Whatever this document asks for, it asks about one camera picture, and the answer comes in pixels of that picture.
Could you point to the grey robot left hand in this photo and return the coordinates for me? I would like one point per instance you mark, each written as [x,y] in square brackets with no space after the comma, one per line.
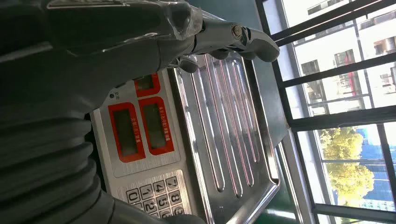
[102,46]

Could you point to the ribbed grey left arm sleeve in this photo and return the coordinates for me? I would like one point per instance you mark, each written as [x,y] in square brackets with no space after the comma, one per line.
[43,173]

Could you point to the blue building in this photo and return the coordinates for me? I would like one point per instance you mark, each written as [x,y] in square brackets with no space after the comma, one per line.
[376,154]

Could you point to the yellow-green tree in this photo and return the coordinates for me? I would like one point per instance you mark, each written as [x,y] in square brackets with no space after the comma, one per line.
[343,145]

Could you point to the electronic scale with steel pan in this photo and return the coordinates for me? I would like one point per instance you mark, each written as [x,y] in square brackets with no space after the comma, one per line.
[154,173]

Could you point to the white building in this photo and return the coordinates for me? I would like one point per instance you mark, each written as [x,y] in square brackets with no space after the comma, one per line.
[328,43]

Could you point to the black window frame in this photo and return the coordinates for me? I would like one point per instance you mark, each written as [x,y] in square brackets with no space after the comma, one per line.
[340,118]

